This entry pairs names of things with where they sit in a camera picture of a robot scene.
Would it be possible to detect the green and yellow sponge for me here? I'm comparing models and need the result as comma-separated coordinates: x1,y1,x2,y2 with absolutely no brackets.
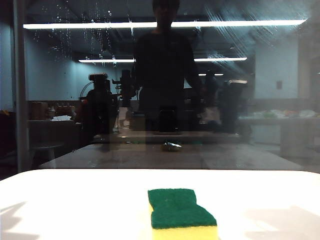
147,188,218,240

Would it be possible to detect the round grey stool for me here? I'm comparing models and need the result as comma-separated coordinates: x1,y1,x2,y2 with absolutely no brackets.
30,141,65,166

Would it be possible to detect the large glass pane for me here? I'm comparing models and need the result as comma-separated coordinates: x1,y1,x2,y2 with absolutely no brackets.
24,0,320,174

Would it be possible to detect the grey vertical frame post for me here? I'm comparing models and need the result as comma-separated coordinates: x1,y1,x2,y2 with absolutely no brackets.
11,0,34,174

